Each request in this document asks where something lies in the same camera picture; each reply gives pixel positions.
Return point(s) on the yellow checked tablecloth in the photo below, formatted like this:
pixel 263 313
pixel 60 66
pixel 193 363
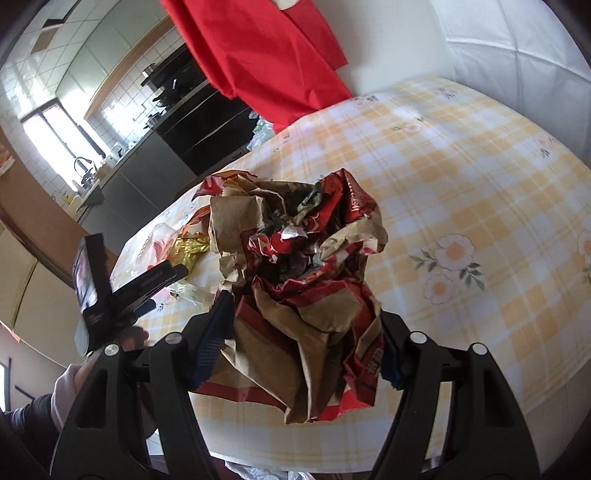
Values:
pixel 461 184

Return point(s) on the person's left forearm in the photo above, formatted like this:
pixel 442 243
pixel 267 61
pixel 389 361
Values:
pixel 60 392

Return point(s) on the steel sink faucet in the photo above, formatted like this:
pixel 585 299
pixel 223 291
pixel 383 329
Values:
pixel 83 168

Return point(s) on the red apron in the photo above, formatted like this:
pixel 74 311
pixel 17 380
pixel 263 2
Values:
pixel 258 55

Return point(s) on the red brown paper bag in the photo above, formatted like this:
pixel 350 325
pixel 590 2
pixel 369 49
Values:
pixel 300 314

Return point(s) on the green white plastic bag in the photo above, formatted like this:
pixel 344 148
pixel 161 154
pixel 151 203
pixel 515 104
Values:
pixel 263 134

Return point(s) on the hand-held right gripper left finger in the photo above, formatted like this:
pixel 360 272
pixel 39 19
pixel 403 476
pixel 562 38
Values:
pixel 212 332

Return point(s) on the grey base cabinets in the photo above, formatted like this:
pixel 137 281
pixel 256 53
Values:
pixel 129 184

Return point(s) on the grey wall cabinets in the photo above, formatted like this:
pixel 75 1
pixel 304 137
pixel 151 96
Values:
pixel 106 50

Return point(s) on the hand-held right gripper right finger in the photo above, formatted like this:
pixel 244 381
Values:
pixel 392 364

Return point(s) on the black range hood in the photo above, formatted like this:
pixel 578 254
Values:
pixel 175 74

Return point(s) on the gold foil wrapper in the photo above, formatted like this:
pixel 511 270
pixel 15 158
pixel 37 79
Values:
pixel 189 247

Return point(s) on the person's left hand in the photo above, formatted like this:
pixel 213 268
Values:
pixel 136 338

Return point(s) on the clear plastic wrap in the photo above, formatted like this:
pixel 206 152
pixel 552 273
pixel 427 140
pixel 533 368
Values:
pixel 189 290

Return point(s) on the black built-in oven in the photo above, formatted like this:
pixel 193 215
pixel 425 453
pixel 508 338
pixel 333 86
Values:
pixel 198 134

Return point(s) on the white backdrop sheet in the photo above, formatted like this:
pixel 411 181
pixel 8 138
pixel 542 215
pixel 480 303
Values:
pixel 508 55

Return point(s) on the beige fridge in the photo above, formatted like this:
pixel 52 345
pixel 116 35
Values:
pixel 41 286

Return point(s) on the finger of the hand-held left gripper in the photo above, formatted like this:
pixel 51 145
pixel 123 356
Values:
pixel 141 310
pixel 152 281

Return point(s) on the kitchen window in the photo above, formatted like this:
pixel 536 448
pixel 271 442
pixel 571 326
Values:
pixel 51 134

